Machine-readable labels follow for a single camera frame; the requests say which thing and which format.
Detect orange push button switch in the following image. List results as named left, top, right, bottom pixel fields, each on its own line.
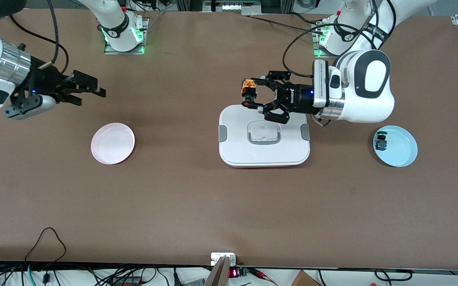
left=241, top=79, right=258, bottom=102

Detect white lunch box grey clips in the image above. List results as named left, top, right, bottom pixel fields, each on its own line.
left=218, top=104, right=311, bottom=168

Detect pale pink round plate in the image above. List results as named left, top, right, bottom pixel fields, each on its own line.
left=91, top=122, right=136, bottom=165

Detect grey power strip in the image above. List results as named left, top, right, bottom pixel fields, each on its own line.
left=202, top=0, right=262, bottom=13

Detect light blue round plate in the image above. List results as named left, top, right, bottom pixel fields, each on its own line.
left=373, top=125, right=418, bottom=168

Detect small white box device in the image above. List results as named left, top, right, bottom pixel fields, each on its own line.
left=211, top=253, right=237, bottom=267

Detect red clip leads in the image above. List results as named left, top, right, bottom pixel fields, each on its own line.
left=249, top=268, right=278, bottom=286

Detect brown cardboard box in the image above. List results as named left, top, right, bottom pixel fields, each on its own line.
left=291, top=270, right=322, bottom=286

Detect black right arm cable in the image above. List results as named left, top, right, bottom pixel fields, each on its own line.
left=10, top=0, right=70, bottom=74

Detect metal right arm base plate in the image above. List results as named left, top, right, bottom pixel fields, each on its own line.
left=104, top=17, right=150, bottom=55

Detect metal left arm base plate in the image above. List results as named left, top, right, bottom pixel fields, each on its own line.
left=312, top=22, right=357, bottom=58

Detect thin black table cable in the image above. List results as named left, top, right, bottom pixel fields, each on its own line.
left=248, top=14, right=327, bottom=35

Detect green push button switch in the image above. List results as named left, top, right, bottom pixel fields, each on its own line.
left=375, top=130, right=388, bottom=151

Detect black looped cable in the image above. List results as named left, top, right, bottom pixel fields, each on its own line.
left=24, top=227, right=67, bottom=274

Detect grey brown mounting post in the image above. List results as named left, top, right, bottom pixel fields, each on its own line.
left=204, top=255, right=231, bottom=286

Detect black coiled floor cable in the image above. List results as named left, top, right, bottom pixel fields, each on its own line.
left=374, top=269, right=413, bottom=282

